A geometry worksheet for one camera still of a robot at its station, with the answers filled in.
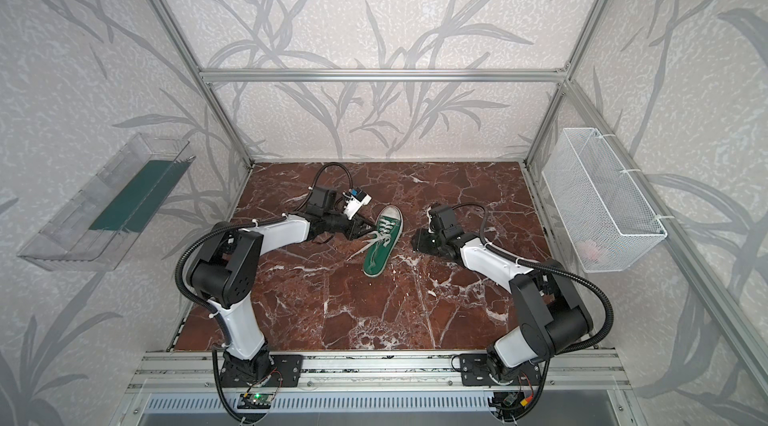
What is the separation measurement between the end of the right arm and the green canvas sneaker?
0.54ft

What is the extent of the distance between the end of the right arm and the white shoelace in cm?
17

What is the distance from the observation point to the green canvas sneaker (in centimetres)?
90

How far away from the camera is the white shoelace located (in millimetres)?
936

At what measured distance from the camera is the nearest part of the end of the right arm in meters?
0.66
